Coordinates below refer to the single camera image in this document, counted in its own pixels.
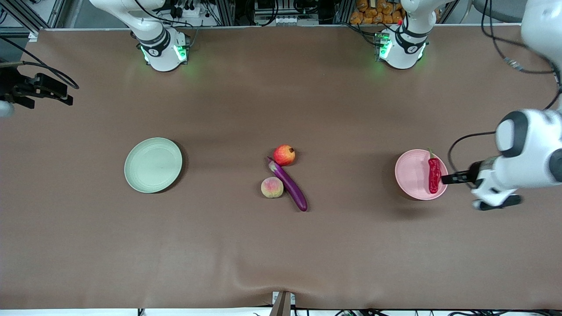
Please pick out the pink round plate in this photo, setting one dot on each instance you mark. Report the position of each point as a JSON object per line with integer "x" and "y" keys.
{"x": 412, "y": 174}

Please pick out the brown table mat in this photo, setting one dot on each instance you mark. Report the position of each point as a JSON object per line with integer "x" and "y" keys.
{"x": 281, "y": 254}

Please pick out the pale green round plate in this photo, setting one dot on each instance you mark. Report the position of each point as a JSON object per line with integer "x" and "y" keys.
{"x": 153, "y": 165}

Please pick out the red chili pepper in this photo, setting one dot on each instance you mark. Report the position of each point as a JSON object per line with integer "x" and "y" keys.
{"x": 434, "y": 173}

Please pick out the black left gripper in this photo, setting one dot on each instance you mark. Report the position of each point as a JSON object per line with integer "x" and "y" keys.
{"x": 472, "y": 173}

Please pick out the white power strip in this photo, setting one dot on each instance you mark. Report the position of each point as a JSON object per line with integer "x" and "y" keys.
{"x": 189, "y": 13}

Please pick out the red pomegranate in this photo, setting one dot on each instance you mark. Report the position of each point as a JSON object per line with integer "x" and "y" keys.
{"x": 284, "y": 155}

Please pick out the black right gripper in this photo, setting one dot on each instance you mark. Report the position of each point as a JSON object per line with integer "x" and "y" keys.
{"x": 9, "y": 83}

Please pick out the purple eggplant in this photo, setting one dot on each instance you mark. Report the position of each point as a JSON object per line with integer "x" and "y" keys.
{"x": 290, "y": 184}

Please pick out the aluminium frame rail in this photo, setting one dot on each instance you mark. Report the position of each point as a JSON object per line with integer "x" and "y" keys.
{"x": 22, "y": 17}

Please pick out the bag of orange snacks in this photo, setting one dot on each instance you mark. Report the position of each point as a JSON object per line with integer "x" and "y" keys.
{"x": 373, "y": 13}

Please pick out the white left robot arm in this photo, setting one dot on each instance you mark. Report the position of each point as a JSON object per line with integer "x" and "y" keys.
{"x": 535, "y": 145}

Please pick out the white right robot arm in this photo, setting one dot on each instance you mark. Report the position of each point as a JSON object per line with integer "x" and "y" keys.
{"x": 160, "y": 52}

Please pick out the yellow pink peach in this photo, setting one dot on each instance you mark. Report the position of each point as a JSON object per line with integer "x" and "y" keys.
{"x": 272, "y": 188}

